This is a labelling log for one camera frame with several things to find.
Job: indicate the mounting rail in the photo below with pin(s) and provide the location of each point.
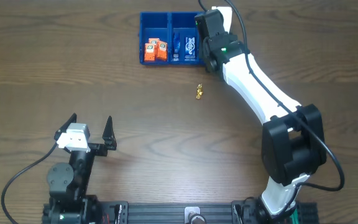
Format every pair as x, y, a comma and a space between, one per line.
160, 214

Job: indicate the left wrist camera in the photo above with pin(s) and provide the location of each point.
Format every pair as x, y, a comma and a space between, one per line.
73, 138

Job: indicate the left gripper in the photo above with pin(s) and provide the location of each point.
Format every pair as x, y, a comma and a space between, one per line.
98, 149

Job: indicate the blue tray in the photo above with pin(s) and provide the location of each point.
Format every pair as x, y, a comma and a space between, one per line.
154, 21

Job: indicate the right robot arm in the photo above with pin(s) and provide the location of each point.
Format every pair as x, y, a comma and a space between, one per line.
259, 93

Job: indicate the orange candy box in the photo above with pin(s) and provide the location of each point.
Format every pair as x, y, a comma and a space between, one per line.
162, 51
153, 40
149, 53

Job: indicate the gold wrapped candy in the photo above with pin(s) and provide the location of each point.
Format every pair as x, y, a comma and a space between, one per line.
199, 91

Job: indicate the blue candy pack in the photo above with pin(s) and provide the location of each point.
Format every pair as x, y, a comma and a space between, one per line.
176, 46
190, 48

